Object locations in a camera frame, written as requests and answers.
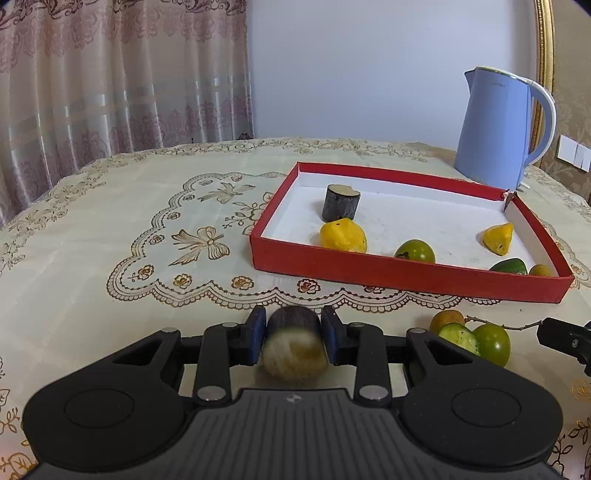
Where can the light blue electric kettle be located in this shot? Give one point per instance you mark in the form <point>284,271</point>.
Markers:
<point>491,124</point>

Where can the yellow fruit piece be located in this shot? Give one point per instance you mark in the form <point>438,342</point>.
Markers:
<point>344,236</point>
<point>498,239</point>

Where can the white wall switch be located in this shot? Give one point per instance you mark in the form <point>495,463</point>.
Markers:
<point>572,152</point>

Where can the cut green cucumber piece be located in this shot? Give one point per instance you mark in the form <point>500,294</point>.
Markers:
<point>459,338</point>

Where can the round green fruit with twig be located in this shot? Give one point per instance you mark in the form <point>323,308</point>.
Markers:
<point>494,344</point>

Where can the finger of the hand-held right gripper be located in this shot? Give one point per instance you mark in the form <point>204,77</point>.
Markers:
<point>570,339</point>

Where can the dark eggplant chunk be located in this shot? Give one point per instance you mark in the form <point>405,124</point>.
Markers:
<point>295,348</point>
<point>340,205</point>

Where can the dark green cucumber piece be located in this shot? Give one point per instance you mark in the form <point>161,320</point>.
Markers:
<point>508,267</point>

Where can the pink patterned curtain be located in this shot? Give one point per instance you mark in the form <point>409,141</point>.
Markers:
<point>120,78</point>

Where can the thin brown twig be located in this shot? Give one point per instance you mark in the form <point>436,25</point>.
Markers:
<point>512,327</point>

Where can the gold frame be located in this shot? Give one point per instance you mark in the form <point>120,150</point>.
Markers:
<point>545,41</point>

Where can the red cardboard box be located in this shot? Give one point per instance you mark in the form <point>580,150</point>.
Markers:
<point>415,217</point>

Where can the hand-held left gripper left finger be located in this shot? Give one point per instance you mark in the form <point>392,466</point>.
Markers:
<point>256,334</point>

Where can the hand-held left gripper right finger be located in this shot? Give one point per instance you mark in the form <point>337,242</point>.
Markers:
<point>330,334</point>

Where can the round green lime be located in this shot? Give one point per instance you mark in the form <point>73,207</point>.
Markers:
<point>415,251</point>

